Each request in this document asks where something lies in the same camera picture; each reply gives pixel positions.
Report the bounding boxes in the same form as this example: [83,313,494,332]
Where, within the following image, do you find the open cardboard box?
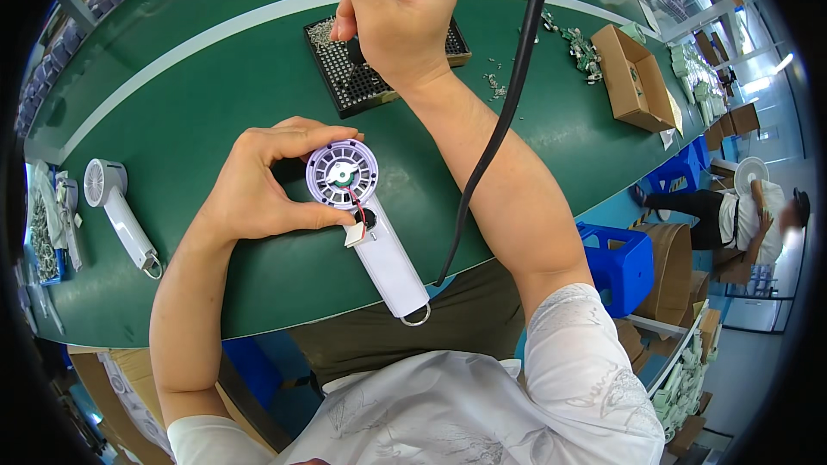
[591,24,678,134]

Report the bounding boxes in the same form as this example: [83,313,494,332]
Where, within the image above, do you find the white fan housing parts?
[53,170,85,273]

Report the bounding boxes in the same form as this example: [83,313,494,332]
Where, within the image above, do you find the pile of green circuit boards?
[541,8,606,85]

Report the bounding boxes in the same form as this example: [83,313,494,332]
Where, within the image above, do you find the rack of pale fan shells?
[646,307,723,446]

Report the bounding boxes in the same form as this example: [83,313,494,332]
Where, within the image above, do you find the scattered small metal parts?
[482,59,511,103]

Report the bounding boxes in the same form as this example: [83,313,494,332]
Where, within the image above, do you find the person's legs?
[287,258,529,390]

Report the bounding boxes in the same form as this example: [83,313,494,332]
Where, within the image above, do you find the white handheld fan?
[83,158,164,281]
[305,138,432,328]

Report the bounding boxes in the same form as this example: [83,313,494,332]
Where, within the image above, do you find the closed white handheld fan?
[83,158,164,281]

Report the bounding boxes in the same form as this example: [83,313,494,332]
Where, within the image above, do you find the blue plastic stool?
[576,221,655,319]
[645,135,713,196]

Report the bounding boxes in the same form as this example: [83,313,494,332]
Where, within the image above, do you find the brown cardboard drum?
[632,222,694,338]

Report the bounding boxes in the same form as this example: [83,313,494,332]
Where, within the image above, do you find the cardboard cartons of fan parts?
[67,345,280,465]

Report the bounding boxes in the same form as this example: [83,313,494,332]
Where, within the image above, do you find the person's body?
[167,282,666,465]

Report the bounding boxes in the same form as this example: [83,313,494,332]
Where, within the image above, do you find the stack of brown cartons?
[703,101,762,152]

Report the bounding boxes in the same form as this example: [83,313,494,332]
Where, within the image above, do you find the black power cable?
[434,0,558,288]

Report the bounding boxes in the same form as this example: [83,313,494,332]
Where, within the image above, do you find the blue tray of parts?
[25,186,67,287]

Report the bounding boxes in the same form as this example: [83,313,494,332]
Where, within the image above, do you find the white round fan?
[734,155,770,198]

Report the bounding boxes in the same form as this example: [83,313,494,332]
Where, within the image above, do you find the black perforated screw tray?
[303,13,473,120]

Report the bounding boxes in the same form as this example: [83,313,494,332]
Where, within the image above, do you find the shelf of purple bins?
[18,0,198,140]

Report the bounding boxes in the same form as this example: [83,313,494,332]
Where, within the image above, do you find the person's right hand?
[330,0,460,93]

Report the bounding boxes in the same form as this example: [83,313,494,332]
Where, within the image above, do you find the pile of silver screws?
[308,15,338,54]

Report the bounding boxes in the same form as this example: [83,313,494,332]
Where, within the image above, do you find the person's left hand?
[196,115,366,244]

